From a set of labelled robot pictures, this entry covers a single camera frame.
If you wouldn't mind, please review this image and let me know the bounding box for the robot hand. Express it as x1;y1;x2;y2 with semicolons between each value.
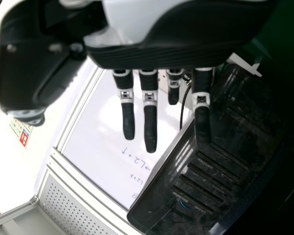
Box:
0;0;278;154

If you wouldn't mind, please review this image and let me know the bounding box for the red and green wall sign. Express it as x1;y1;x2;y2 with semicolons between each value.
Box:
9;117;34;149

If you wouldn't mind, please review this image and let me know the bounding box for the black cable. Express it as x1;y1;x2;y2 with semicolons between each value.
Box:
179;79;193;131

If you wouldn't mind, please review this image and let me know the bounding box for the whiteboard with blue writing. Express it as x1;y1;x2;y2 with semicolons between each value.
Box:
56;65;196;211

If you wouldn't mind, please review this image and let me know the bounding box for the white plastic bracket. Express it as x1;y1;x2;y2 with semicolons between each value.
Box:
226;52;263;78

